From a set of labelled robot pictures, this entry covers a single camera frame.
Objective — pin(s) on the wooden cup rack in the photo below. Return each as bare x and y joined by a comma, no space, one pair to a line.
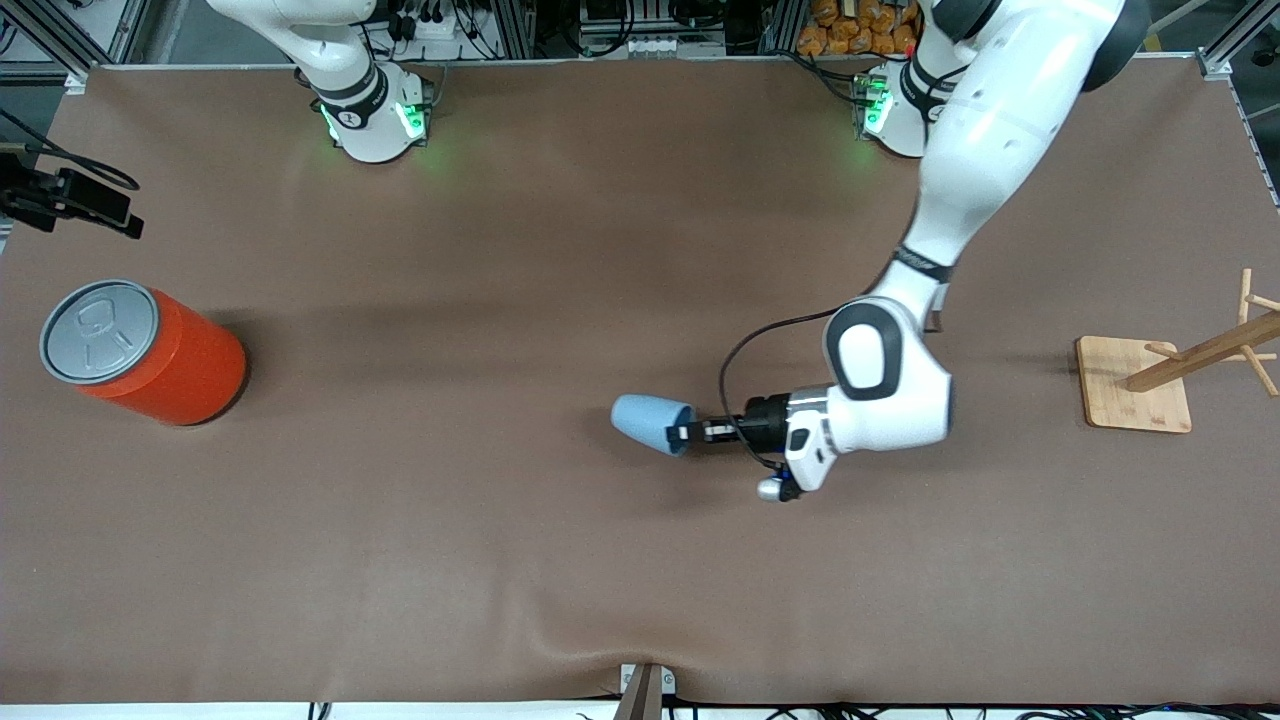
1130,395

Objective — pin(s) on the white power strip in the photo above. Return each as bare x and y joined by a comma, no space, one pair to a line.
430,28

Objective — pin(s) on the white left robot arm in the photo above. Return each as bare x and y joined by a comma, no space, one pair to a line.
1000,130

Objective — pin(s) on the brown table cloth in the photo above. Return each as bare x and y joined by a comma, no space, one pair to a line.
500,400

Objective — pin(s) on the aluminium frame profile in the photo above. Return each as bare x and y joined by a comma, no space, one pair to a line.
60,40
1225,55

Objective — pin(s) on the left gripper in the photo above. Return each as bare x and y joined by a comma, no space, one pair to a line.
766,423

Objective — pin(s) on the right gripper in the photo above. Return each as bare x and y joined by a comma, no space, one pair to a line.
80,198

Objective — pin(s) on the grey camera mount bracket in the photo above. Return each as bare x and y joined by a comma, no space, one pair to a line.
640,700

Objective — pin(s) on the blue plastic cup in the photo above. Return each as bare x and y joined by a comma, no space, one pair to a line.
645,420

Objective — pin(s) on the bag of orange snacks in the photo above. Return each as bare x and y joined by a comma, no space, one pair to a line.
850,35

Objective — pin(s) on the orange can with grey lid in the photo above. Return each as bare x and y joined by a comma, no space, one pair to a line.
180,360

